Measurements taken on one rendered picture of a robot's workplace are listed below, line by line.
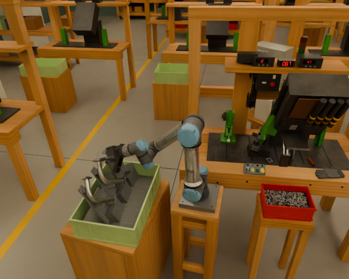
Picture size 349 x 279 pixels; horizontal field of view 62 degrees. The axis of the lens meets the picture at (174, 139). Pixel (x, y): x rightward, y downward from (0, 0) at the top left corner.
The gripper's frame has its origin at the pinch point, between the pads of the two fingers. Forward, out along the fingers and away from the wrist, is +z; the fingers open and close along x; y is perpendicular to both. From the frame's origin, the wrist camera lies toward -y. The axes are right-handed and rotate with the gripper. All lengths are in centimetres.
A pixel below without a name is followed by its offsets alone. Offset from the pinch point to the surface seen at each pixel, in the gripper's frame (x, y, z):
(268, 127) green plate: -70, 7, -103
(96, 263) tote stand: -16, -62, 25
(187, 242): -89, -64, -12
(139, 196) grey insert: -29.6, -23.9, -7.6
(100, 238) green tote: -0.9, -46.0, 7.5
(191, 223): -42, -49, -38
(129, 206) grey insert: -21.5, -29.3, -3.4
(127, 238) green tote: -3, -49, -10
